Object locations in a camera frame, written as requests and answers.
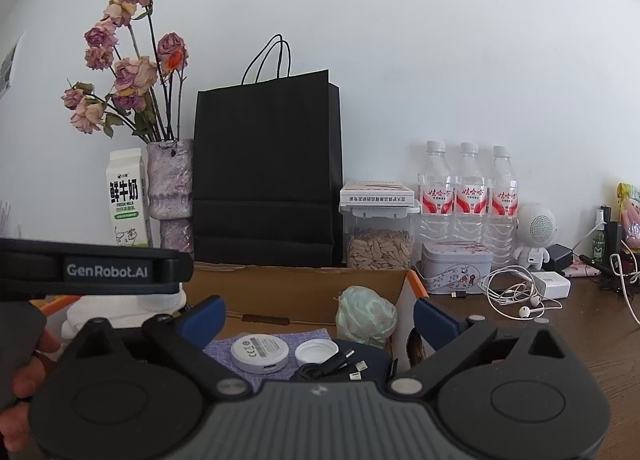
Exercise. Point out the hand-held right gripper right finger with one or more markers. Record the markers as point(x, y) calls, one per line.
point(435, 317)

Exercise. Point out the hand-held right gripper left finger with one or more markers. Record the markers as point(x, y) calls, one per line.
point(202, 322)

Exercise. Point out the white cloth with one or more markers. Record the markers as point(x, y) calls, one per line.
point(110, 310)

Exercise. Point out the purple knitted cloth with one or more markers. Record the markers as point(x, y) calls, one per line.
point(225, 357)

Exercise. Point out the white round device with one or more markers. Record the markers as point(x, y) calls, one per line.
point(260, 352)

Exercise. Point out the clear plastic bag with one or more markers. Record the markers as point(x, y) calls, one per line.
point(365, 315)

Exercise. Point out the navy blue cloth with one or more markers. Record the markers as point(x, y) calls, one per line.
point(377, 365)

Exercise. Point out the red cardboard box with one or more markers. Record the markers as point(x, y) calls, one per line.
point(280, 290)

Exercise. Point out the medium white ribbed cap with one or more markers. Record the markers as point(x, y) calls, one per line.
point(315, 352)

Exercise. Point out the person's left hand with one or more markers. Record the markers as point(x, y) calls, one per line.
point(27, 380)

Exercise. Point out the white printed tin box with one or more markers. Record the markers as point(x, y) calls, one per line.
point(455, 270)

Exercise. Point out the white milk carton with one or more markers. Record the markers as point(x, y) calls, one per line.
point(127, 200)

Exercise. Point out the clear container with seeds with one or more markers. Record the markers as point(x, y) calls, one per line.
point(380, 245)

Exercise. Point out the purple textured vase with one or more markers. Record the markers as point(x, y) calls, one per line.
point(170, 190)

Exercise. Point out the clear water bottle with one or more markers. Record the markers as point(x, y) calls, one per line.
point(436, 200)
point(504, 205)
point(470, 200)

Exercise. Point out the white charger block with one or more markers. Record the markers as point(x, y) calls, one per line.
point(552, 286)

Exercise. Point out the white robot-shaped speaker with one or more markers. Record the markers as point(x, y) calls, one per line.
point(536, 227)

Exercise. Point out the flat white box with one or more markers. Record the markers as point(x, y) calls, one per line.
point(377, 192)

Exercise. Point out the black power adapter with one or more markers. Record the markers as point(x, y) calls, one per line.
point(562, 259)

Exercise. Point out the black paper bag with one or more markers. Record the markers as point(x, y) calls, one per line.
point(265, 165)

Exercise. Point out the black stand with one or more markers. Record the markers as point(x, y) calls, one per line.
point(606, 220)

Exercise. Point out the dried pink roses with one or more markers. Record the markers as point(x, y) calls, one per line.
point(132, 75)

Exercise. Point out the yellow pink snack bag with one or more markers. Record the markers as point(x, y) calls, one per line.
point(631, 215)

